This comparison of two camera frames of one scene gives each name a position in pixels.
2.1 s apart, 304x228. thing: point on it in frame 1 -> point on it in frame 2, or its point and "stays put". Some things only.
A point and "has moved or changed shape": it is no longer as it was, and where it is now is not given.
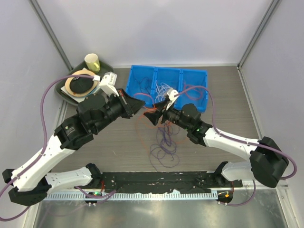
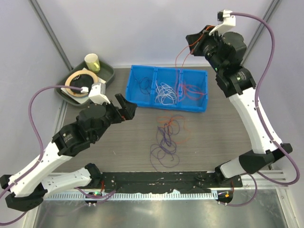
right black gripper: (155, 117) -> (196, 48)
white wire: (161, 91) stays put
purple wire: (164, 151) stays put
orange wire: (191, 89) has moved or changed shape
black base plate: (165, 182) stays put
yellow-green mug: (92, 62) stays put
